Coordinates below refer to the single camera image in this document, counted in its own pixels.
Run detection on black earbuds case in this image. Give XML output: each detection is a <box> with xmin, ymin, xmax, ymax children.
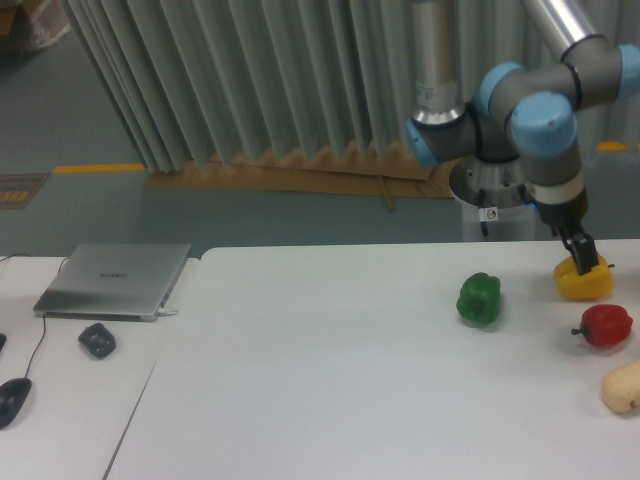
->
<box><xmin>78</xmin><ymin>323</ymin><xmax>117</xmax><ymax>360</ymax></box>

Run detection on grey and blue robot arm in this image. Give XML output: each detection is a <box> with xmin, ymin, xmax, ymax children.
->
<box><xmin>405</xmin><ymin>1</ymin><xmax>639</xmax><ymax>275</ymax></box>

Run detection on yellow bell pepper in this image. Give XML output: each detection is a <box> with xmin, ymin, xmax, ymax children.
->
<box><xmin>553</xmin><ymin>255</ymin><xmax>614</xmax><ymax>301</ymax></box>

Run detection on grey pleated curtain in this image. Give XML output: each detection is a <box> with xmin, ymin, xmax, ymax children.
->
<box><xmin>63</xmin><ymin>1</ymin><xmax>639</xmax><ymax>172</ymax></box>

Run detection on silver laptop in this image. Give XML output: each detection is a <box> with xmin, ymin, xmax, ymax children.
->
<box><xmin>33</xmin><ymin>243</ymin><xmax>191</xmax><ymax>321</ymax></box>

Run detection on black computer mouse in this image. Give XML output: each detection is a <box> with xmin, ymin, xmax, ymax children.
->
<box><xmin>0</xmin><ymin>377</ymin><xmax>32</xmax><ymax>429</ymax></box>

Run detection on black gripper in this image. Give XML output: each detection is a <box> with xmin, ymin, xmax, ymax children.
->
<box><xmin>535</xmin><ymin>189</ymin><xmax>599</xmax><ymax>275</ymax></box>

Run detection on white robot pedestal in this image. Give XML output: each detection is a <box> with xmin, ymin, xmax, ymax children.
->
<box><xmin>449</xmin><ymin>157</ymin><xmax>537</xmax><ymax>242</ymax></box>

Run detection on white usb plug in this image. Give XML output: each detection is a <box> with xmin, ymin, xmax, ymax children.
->
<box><xmin>157</xmin><ymin>309</ymin><xmax>179</xmax><ymax>317</ymax></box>

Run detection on green bell pepper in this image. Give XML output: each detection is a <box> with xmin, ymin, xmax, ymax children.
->
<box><xmin>456</xmin><ymin>272</ymin><xmax>501</xmax><ymax>325</ymax></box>

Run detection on black mouse cable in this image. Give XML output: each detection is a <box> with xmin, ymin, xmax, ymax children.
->
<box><xmin>0</xmin><ymin>253</ymin><xmax>70</xmax><ymax>380</ymax></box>

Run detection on black pedestal cable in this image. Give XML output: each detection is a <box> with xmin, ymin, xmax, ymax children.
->
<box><xmin>477</xmin><ymin>188</ymin><xmax>491</xmax><ymax>242</ymax></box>

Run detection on clear plastic bag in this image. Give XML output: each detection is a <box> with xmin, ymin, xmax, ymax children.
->
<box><xmin>10</xmin><ymin>0</ymin><xmax>71</xmax><ymax>52</ymax></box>

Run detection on beige bread loaf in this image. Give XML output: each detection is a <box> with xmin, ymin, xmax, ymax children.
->
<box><xmin>601</xmin><ymin>360</ymin><xmax>639</xmax><ymax>414</ymax></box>

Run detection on red bell pepper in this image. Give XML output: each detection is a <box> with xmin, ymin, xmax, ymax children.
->
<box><xmin>571</xmin><ymin>304</ymin><xmax>633</xmax><ymax>348</ymax></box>

